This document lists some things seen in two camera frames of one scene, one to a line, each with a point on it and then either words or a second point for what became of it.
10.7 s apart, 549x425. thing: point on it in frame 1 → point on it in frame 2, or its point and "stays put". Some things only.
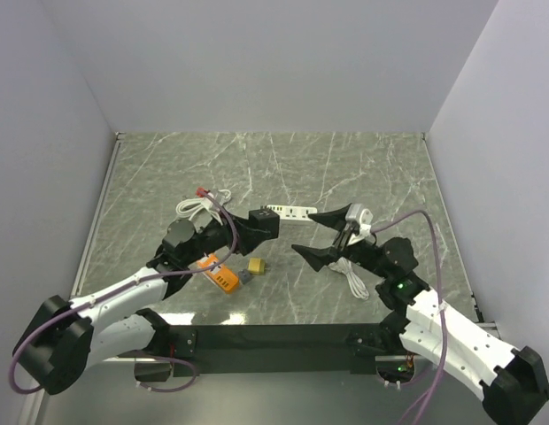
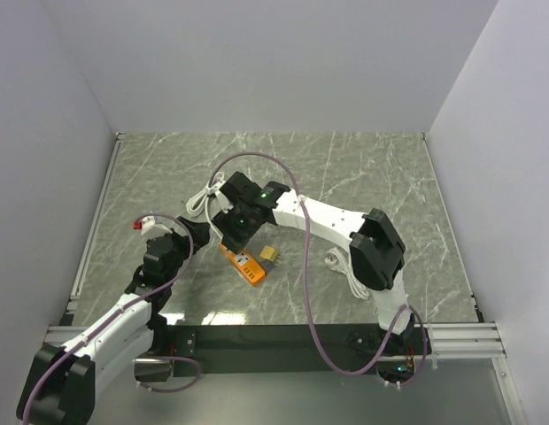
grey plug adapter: [244, 275] → [267, 265]
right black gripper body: [361, 253] → [235, 220]
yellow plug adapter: [256, 266] → [269, 252]
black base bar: [274, 349] stays put
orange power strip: [222, 277] → [245, 264]
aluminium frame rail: [85, 260] stays put
